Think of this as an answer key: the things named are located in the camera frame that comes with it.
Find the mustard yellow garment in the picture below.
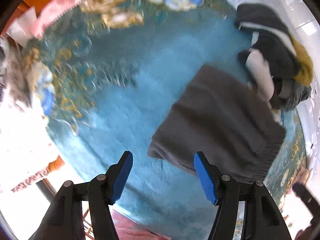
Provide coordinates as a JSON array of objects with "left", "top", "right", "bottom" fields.
[{"left": 291, "top": 35, "right": 313, "bottom": 87}]

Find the light blue floral duvet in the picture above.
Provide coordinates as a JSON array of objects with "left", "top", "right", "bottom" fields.
[{"left": 226, "top": 0, "right": 319, "bottom": 172}]

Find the teal floral bedspread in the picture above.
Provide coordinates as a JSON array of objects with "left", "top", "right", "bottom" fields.
[{"left": 15, "top": 0, "right": 311, "bottom": 240}]

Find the pink knitted cloth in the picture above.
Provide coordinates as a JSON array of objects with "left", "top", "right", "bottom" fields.
[{"left": 31, "top": 0, "right": 82, "bottom": 40}]

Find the black white garment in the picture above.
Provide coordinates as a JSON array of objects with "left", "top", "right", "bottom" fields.
[{"left": 235, "top": 3, "right": 300, "bottom": 109}]

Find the blue grey garment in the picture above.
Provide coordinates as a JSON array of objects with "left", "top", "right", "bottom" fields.
[{"left": 278, "top": 80, "right": 312, "bottom": 111}]

